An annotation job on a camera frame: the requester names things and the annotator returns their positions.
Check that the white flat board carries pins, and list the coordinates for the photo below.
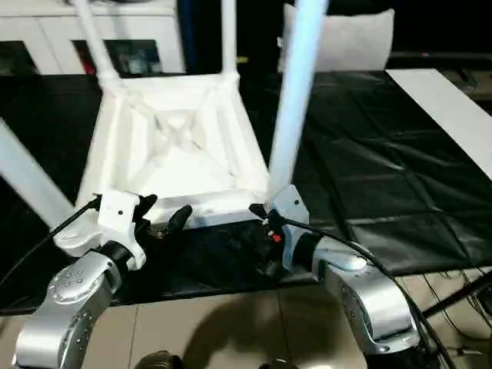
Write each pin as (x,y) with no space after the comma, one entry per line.
(442,100)

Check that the white plastic table top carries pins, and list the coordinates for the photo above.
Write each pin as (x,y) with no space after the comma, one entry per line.
(173,165)

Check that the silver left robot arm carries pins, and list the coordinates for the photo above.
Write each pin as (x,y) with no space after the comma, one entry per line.
(77,307)

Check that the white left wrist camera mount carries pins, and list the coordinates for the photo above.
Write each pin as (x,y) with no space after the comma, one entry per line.
(115,215)

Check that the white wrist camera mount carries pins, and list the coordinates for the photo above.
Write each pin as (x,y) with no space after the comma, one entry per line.
(115,215)
(292,203)

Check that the black sofa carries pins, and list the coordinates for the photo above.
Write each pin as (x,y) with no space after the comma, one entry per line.
(442,23)

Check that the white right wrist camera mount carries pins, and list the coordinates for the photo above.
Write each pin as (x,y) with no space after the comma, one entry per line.
(292,203)

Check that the black work mat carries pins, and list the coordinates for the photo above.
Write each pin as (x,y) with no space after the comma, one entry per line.
(384,153)

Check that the black table frame leg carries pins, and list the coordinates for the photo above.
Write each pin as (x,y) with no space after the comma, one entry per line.
(457,296)

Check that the light grey pillow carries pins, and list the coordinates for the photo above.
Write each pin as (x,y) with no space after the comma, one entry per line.
(353,42)

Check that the white cabinet with glass doors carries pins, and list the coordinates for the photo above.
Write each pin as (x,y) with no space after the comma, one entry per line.
(38,27)

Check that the small red bottle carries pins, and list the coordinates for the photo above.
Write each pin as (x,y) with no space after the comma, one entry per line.
(86,63)

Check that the grey metal frame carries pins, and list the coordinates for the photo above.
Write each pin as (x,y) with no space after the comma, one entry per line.
(461,351)

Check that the white plastic table leg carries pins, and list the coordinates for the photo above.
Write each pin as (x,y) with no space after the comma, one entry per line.
(296,96)
(228,38)
(96,42)
(27,165)

